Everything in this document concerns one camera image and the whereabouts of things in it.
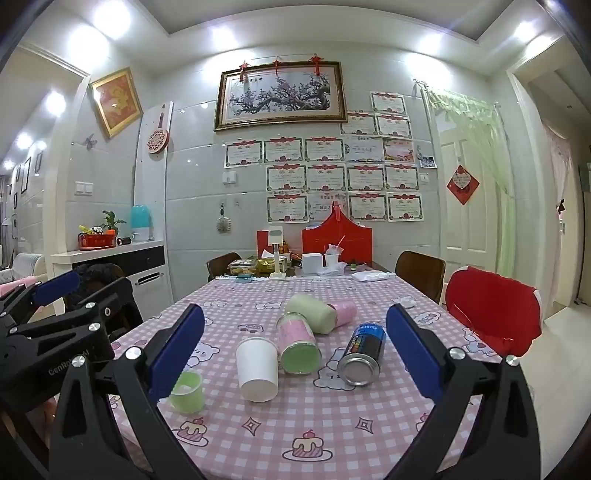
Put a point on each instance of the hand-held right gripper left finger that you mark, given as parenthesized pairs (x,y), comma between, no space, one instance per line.
(178,350)

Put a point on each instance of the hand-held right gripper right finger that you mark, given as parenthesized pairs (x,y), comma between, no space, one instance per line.
(413,350)

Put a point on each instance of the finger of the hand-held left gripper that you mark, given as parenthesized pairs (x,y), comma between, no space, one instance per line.
(99,307)
(55,286)

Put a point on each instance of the small green cup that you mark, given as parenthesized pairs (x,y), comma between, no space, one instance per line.
(187,397)

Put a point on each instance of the white paper cup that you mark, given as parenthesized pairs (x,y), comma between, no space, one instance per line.
(256,364)

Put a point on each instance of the light green cup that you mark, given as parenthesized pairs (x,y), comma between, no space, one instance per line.
(309,309)

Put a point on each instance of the pink cup with green inside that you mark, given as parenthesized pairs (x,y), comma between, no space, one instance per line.
(295,334)

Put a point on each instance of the white cup with straws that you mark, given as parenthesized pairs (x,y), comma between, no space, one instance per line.
(331,259)

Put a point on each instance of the dark chair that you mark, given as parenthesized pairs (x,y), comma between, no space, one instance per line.
(94,272)

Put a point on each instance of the blue metal can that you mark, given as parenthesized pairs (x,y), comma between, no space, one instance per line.
(364,344)

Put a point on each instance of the white and black cabinet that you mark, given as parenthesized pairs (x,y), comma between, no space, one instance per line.
(143,272)

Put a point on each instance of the red tray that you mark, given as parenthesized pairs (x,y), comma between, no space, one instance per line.
(96,241)

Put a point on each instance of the brown chair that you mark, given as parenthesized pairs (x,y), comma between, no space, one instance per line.
(420,272)
(221,265)

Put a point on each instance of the potted plant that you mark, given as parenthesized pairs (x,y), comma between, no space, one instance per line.
(110,221)

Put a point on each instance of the white plastic bag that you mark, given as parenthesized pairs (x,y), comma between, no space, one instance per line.
(371,275)

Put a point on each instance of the red chair cover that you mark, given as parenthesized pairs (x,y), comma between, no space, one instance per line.
(494,304)

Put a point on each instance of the teal humidifier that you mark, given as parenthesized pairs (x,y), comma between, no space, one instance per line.
(142,221)

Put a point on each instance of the clear food container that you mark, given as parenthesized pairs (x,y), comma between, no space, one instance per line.
(242,266)

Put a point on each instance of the gold packet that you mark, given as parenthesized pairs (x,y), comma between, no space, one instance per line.
(266,266)

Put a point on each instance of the red gift bag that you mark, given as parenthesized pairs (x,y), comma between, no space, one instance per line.
(353,240)

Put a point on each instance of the white door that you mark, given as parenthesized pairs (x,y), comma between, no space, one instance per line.
(466,230)

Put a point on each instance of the white box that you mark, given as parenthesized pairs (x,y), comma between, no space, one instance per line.
(312,263)

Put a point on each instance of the pink checkered tablecloth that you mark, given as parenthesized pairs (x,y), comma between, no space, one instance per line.
(295,415)

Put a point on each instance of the red box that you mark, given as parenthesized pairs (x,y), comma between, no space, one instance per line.
(263,240)

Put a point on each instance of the white stand lamp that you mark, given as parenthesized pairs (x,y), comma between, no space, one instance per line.
(277,240)

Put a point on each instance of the red diamond door decoration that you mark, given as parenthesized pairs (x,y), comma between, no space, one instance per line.
(462,184)

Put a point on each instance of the red gold framed picture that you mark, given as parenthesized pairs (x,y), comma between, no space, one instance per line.
(115,101)

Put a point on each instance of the green curtain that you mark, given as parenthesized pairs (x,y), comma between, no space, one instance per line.
(501,152)

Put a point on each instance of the framed blossom painting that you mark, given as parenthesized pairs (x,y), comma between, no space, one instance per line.
(279,94)

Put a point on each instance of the wall light switch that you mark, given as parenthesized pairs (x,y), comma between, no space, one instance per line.
(85,187)
(228,177)

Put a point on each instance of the hanging wall brush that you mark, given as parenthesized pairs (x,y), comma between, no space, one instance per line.
(223,224)

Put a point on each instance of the butterfly wall sticker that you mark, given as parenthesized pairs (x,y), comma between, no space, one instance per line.
(90,141)

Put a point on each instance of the round red wall ornament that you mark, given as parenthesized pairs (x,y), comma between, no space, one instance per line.
(158,138)

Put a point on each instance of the small wall photo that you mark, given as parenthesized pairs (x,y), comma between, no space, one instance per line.
(427,158)

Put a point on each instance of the group of wall certificates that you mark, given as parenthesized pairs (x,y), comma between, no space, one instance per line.
(323,177)

